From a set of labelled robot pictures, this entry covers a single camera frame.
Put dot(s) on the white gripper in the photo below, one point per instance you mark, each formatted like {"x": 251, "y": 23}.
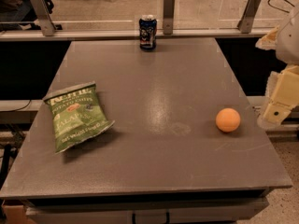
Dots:
{"x": 290, "y": 41}

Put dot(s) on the blue pepsi can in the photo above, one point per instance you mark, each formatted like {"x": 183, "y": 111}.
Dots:
{"x": 147, "y": 32}

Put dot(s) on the orange ball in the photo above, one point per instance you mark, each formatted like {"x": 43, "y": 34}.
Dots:
{"x": 228, "y": 120}

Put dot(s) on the green potato chips bag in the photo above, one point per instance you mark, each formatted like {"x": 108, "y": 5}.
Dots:
{"x": 76, "y": 115}

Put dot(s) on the seated person in background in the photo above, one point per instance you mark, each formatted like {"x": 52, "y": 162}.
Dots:
{"x": 16, "y": 14}

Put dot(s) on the right metal bracket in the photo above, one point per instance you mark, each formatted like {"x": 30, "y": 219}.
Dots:
{"x": 247, "y": 19}

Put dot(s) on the metal bracket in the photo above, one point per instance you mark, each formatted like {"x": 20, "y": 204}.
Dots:
{"x": 43, "y": 16}
{"x": 168, "y": 16}
{"x": 247, "y": 19}

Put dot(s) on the middle metal bracket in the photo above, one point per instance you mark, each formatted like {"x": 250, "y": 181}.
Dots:
{"x": 168, "y": 16}

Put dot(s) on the grey table frame drawer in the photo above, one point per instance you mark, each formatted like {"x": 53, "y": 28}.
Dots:
{"x": 209, "y": 212}

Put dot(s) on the left metal bracket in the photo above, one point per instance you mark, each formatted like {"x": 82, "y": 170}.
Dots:
{"x": 43, "y": 16}

